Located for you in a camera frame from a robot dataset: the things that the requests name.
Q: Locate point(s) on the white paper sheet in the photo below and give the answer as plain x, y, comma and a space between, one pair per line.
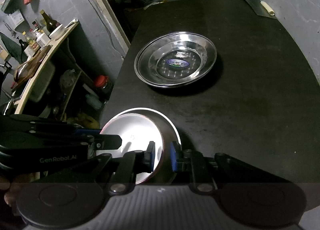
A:
17, 20

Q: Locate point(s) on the steel bowl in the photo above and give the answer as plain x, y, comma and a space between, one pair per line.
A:
130, 130
172, 130

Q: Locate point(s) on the tall dark glass bottle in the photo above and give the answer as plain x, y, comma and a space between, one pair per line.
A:
51, 23

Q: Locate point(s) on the white ceramic bowl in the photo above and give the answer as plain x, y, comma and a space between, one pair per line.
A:
57, 32

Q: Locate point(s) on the small dark sauce bottle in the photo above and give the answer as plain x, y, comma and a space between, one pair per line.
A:
23, 46

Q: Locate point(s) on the green cloth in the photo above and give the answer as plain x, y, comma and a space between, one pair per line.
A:
12, 47

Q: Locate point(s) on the dark jar with red lid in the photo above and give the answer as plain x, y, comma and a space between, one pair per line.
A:
102, 86

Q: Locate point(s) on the grey basin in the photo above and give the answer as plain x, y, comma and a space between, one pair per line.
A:
40, 82

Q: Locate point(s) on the white spoon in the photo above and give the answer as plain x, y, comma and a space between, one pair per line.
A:
72, 23

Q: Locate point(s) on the wooden shelf unit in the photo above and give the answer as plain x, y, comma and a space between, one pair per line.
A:
47, 53

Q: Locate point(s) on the small white box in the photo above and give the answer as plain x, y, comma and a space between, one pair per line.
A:
42, 39

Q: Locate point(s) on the brown wooden board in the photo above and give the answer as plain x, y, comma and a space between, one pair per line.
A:
27, 68

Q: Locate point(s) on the plain steel plate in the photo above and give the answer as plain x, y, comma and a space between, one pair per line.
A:
155, 85

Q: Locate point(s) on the steel plate with blue sticker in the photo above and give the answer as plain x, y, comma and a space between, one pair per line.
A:
195, 52

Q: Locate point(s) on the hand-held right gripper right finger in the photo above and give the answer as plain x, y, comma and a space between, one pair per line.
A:
174, 157

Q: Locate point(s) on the clear glass jar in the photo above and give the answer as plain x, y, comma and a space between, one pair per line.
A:
68, 78

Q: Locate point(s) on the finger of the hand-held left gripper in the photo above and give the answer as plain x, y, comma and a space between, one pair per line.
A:
86, 132
110, 142

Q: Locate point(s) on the person's left hand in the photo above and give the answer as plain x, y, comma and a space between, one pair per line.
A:
6, 185

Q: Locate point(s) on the yellow bag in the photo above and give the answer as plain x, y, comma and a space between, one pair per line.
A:
85, 120

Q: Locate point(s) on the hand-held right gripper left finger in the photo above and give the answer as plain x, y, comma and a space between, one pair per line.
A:
150, 157

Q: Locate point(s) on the pale green plastic bottle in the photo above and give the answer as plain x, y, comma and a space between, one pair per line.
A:
94, 101

